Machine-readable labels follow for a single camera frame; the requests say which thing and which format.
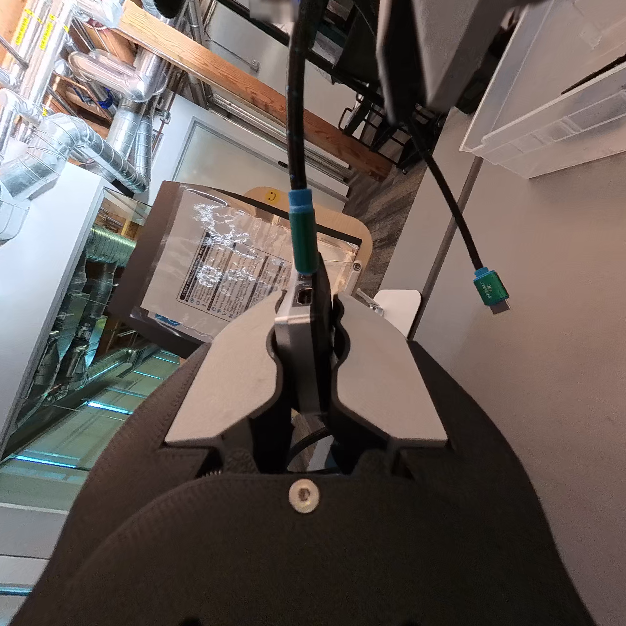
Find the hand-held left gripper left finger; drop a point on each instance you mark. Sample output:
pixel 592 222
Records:
pixel 230 376

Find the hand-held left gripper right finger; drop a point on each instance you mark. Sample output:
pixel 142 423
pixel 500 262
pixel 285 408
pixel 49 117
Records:
pixel 386 386

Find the laminated instruction sheet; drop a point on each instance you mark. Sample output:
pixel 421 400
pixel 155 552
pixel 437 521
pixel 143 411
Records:
pixel 195 274

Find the clear plastic organizer box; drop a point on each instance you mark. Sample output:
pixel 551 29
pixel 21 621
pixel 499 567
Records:
pixel 562 122

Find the silver ventilation ducts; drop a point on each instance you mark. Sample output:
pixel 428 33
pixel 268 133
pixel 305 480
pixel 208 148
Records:
pixel 73 132

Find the wooden beam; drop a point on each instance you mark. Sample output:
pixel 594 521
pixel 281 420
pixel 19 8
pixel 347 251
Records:
pixel 234 83

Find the metal pole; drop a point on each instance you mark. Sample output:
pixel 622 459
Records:
pixel 450 239

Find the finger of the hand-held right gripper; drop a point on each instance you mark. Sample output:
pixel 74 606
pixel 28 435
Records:
pixel 455 49

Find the white framed glass partition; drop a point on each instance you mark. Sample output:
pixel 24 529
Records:
pixel 44 254

